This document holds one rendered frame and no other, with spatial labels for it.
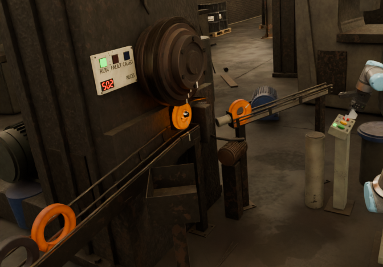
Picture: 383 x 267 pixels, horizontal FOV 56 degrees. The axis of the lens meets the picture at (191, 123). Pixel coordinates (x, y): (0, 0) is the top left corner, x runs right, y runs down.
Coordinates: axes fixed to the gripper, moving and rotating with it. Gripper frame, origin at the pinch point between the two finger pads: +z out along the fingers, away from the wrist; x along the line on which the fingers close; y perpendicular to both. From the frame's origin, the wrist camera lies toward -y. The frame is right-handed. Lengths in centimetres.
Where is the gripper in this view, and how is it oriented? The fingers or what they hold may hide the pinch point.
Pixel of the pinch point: (345, 118)
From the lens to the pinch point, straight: 235.9
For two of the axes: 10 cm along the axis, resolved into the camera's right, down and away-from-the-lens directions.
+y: 8.2, 4.2, -3.8
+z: -1.9, 8.4, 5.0
